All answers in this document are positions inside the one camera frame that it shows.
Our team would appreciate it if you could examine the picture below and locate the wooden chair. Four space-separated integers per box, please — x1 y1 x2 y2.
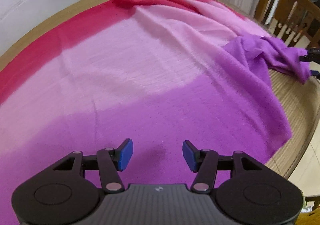
271 0 320 48

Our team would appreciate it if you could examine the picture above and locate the yellow cloth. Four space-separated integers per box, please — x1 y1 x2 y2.
301 205 320 225

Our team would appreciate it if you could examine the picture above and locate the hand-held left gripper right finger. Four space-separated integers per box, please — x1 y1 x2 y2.
182 140 265 193

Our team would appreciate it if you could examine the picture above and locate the pink purple red scarf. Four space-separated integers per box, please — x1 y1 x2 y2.
0 0 309 192

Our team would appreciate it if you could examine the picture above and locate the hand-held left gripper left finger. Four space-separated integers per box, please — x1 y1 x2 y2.
51 138 134 193

